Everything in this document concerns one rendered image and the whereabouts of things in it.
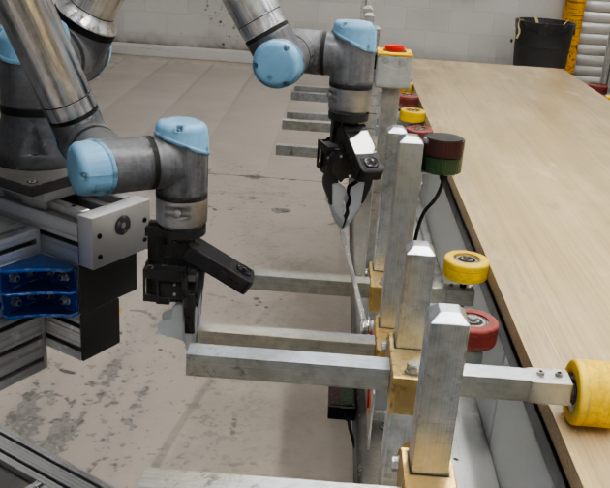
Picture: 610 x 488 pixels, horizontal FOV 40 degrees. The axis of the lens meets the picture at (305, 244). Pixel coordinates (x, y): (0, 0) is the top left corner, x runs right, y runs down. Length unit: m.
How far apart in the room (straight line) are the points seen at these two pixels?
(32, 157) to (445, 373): 0.88
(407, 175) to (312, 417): 1.55
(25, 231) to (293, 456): 1.30
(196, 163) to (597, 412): 0.61
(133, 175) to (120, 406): 1.64
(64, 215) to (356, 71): 0.54
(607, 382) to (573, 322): 0.32
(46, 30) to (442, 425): 0.74
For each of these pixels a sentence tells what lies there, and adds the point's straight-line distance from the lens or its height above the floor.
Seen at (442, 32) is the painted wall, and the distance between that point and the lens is 8.94.
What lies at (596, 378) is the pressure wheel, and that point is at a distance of 1.04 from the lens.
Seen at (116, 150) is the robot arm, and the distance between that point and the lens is 1.14.
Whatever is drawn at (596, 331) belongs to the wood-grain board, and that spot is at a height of 0.90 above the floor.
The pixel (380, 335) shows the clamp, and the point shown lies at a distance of 1.28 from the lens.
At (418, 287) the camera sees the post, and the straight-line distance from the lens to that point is 1.00.
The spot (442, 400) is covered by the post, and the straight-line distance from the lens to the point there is 0.78.
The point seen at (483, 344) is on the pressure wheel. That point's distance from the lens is 1.26.
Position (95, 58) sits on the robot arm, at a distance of 1.56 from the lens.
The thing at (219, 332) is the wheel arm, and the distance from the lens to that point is 1.28.
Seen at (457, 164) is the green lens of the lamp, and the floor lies 1.14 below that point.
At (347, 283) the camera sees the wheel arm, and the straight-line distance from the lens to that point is 1.50.
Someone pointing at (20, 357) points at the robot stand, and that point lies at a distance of 1.52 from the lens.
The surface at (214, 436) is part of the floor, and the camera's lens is 2.56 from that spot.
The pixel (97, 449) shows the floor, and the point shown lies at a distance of 2.53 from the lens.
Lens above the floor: 1.46
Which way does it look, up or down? 21 degrees down
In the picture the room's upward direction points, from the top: 4 degrees clockwise
